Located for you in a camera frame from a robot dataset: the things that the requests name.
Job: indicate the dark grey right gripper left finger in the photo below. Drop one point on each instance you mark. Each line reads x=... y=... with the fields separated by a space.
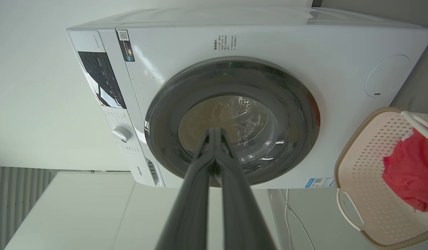
x=191 y=201

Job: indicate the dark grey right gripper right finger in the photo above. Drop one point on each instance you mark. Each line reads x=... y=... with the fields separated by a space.
x=241 y=208

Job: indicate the round dark washing machine door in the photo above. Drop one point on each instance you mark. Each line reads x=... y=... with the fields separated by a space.
x=290 y=104

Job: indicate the white front-load washing machine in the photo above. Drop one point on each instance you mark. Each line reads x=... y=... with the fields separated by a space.
x=339 y=62

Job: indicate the blue energy label sticker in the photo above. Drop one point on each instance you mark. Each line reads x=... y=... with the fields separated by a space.
x=320 y=182

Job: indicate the white round control knob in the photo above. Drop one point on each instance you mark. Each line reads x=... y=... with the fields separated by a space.
x=122 y=134

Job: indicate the white low cabinet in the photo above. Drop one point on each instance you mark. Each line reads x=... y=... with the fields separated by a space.
x=82 y=215

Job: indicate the beige perforated laundry basket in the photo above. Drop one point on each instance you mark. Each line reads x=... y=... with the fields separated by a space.
x=365 y=173

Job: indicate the black glossy control display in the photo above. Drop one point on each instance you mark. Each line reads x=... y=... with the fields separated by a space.
x=103 y=80

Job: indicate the printed black text label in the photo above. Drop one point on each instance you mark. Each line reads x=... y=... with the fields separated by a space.
x=225 y=42

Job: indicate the black QR code sticker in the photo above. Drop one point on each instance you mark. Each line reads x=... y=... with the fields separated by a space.
x=126 y=47

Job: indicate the red garment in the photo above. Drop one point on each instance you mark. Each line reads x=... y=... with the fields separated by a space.
x=412 y=170

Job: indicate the round white filter cover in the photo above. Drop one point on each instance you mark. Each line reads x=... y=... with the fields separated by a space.
x=387 y=74

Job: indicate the grey slatted wall panel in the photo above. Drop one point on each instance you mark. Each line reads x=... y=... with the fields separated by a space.
x=12 y=198

